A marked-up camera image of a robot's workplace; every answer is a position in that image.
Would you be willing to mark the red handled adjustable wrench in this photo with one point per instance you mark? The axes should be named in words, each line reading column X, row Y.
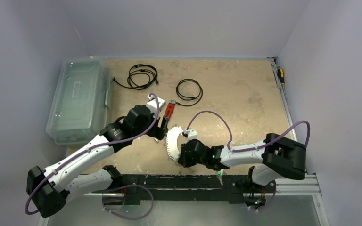
column 170, row 108

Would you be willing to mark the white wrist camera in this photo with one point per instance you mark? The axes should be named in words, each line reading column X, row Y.
column 190, row 134
column 155, row 104

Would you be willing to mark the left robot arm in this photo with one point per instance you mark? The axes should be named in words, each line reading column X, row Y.
column 51, row 188

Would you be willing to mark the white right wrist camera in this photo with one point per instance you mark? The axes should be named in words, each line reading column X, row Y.
column 190, row 134

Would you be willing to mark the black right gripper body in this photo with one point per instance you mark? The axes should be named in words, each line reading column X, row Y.
column 183, row 151

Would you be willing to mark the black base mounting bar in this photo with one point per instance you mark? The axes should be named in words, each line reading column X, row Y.
column 234, row 189

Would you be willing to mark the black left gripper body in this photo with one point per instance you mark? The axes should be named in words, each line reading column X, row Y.
column 156, row 131

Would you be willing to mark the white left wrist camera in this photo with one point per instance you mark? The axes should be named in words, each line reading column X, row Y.
column 155, row 104

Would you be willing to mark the clear plastic storage box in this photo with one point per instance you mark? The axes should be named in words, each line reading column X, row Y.
column 81, row 103

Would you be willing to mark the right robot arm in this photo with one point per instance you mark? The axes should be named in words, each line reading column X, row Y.
column 274, row 157

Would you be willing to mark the yellow black screwdriver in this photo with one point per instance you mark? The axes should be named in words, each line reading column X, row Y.
column 281, row 77

